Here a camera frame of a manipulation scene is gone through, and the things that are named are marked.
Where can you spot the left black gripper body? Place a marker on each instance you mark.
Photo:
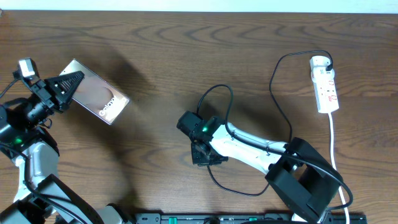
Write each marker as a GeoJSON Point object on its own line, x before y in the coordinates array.
{"type": "Point", "coordinates": [51, 93]}

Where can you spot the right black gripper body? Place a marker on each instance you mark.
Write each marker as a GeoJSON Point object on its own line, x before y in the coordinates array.
{"type": "Point", "coordinates": [201, 160]}

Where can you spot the bronze Galaxy smartphone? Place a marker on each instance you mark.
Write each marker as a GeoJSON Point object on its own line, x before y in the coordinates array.
{"type": "Point", "coordinates": [97, 95]}

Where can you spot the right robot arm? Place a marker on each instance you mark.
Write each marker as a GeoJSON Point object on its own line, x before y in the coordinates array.
{"type": "Point", "coordinates": [299, 175]}

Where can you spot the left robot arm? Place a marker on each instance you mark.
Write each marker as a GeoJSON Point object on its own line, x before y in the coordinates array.
{"type": "Point", "coordinates": [27, 143]}

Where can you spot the white charger adapter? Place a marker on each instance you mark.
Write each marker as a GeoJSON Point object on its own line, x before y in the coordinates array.
{"type": "Point", "coordinates": [319, 61]}

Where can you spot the white power strip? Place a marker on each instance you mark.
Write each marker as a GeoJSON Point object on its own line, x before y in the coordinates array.
{"type": "Point", "coordinates": [325, 89]}

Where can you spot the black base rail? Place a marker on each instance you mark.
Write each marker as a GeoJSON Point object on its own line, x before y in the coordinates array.
{"type": "Point", "coordinates": [156, 218]}

